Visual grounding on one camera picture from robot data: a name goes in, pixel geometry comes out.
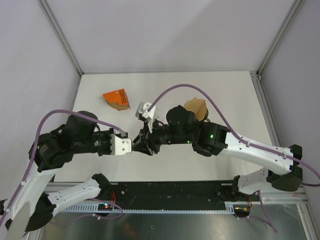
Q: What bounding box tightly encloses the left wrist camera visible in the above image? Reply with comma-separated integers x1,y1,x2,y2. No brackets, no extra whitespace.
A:
110,132,132,156

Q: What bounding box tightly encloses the clear glass dripper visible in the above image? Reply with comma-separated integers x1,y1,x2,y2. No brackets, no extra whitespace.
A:
154,109,166,123

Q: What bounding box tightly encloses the grey cable duct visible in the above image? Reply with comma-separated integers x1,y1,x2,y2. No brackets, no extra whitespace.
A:
62,202,250,215

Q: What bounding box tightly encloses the orange coffee filter box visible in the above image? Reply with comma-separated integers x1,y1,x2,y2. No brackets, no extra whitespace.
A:
102,88,130,111

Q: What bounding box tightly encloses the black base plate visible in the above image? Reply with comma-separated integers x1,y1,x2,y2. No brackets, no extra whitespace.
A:
81,180,262,211

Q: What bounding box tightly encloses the brown paper coffee filter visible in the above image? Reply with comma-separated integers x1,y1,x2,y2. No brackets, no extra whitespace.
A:
184,97,207,121

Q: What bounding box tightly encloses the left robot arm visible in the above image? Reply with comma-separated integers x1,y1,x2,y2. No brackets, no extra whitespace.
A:
0,110,126,232

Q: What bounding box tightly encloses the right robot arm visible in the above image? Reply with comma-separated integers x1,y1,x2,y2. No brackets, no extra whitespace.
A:
132,102,303,201

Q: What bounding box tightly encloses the dark green dripper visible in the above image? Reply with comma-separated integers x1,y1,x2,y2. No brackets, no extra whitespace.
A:
200,109,211,123

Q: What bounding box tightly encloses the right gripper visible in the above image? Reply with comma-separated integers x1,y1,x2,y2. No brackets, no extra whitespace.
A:
132,117,193,156

